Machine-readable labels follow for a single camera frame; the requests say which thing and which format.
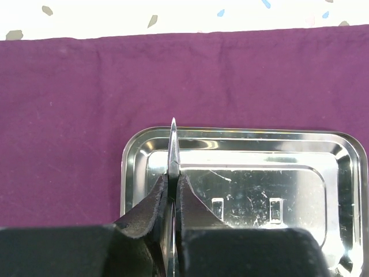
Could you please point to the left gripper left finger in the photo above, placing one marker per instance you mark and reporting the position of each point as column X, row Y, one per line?
column 133, row 245

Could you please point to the steel instrument tray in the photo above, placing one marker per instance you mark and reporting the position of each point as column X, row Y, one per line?
column 275, row 179

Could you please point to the steel scissors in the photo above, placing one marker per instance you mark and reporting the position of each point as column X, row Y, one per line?
column 172, row 224

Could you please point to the purple surgical cloth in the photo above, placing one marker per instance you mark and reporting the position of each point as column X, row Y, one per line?
column 68, row 106

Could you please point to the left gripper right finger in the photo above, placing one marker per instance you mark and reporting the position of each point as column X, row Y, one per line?
column 207, row 246

